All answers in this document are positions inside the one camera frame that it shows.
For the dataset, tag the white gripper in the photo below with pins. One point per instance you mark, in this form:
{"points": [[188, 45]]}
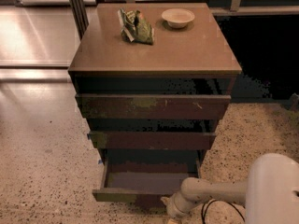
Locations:
{"points": [[172, 204]]}

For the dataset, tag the brown bottom drawer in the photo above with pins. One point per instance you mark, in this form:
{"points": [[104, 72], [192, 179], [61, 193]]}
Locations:
{"points": [[143, 184]]}

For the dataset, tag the brown drawer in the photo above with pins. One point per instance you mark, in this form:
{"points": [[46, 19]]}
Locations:
{"points": [[152, 140], [156, 106], [143, 184]]}

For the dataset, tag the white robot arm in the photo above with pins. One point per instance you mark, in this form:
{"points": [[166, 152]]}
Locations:
{"points": [[269, 194]]}

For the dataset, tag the brown middle drawer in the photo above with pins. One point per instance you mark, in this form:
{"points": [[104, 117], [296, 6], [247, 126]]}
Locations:
{"points": [[152, 140]]}

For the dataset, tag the brown drawer cabinet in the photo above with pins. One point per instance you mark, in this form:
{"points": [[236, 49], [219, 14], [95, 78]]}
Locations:
{"points": [[194, 60]]}

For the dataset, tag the brown top drawer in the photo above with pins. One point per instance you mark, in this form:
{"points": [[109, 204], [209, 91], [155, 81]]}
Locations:
{"points": [[156, 106]]}

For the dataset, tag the green chip bag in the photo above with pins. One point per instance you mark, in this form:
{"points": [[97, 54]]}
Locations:
{"points": [[135, 27]]}

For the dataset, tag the white bowl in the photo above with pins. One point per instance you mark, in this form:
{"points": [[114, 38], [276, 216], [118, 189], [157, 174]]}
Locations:
{"points": [[178, 17]]}

